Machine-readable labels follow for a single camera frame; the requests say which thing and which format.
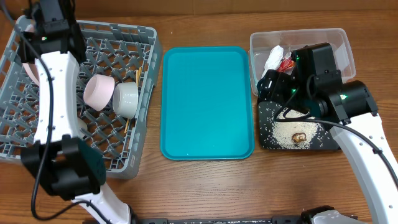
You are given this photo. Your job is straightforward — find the red snack wrapper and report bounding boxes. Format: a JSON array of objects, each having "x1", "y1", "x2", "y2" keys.
[{"x1": 277, "y1": 51, "x2": 295, "y2": 72}]

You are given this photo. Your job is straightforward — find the white paper napkin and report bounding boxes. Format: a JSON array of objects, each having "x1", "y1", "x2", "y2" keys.
[{"x1": 262, "y1": 45, "x2": 284, "y2": 77}]

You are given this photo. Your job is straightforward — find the white rice grains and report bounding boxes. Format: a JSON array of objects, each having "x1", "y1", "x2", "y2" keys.
[{"x1": 258, "y1": 102, "x2": 333, "y2": 150}]

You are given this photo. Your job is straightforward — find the brown food scrap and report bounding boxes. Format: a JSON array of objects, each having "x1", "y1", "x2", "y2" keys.
[{"x1": 292, "y1": 133, "x2": 307, "y2": 144}]

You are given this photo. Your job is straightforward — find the wooden chopstick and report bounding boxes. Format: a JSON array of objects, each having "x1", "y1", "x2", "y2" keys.
[{"x1": 124, "y1": 67, "x2": 142, "y2": 134}]

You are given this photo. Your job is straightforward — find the grey green bowl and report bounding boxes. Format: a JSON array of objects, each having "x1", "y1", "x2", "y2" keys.
[{"x1": 113, "y1": 82, "x2": 139, "y2": 119}]

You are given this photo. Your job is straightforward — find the small white pink saucer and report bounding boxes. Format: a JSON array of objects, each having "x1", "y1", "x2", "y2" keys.
[{"x1": 83, "y1": 74, "x2": 115, "y2": 111}]

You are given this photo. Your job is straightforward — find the large white round plate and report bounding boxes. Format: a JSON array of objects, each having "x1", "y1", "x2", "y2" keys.
[{"x1": 22, "y1": 63, "x2": 40, "y2": 86}]

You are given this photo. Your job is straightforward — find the white paper cup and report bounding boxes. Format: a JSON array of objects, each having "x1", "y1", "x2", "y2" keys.
[{"x1": 77, "y1": 118, "x2": 87, "y2": 138}]

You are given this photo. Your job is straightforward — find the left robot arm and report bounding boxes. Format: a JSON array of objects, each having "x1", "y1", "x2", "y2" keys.
[{"x1": 18, "y1": 0, "x2": 138, "y2": 223}]

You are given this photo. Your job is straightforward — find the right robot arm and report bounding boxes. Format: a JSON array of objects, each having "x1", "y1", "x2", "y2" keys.
[{"x1": 257, "y1": 43, "x2": 397, "y2": 223}]

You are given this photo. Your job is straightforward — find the black rectangular tray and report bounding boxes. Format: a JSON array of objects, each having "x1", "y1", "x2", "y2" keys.
[{"x1": 257, "y1": 101, "x2": 341, "y2": 151}]

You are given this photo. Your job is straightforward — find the clear plastic bin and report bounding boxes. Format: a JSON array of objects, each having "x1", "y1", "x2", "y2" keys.
[{"x1": 248, "y1": 28, "x2": 356, "y2": 95}]

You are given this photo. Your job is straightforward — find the teal plastic serving tray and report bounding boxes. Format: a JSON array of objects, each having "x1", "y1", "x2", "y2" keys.
[{"x1": 160, "y1": 46, "x2": 254, "y2": 161}]

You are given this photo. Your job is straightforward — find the grey plastic dish rack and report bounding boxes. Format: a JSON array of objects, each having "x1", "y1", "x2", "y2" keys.
[{"x1": 1, "y1": 21, "x2": 162, "y2": 179}]

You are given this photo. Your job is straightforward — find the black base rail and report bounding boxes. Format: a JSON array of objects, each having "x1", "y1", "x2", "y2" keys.
[{"x1": 82, "y1": 205, "x2": 368, "y2": 224}]

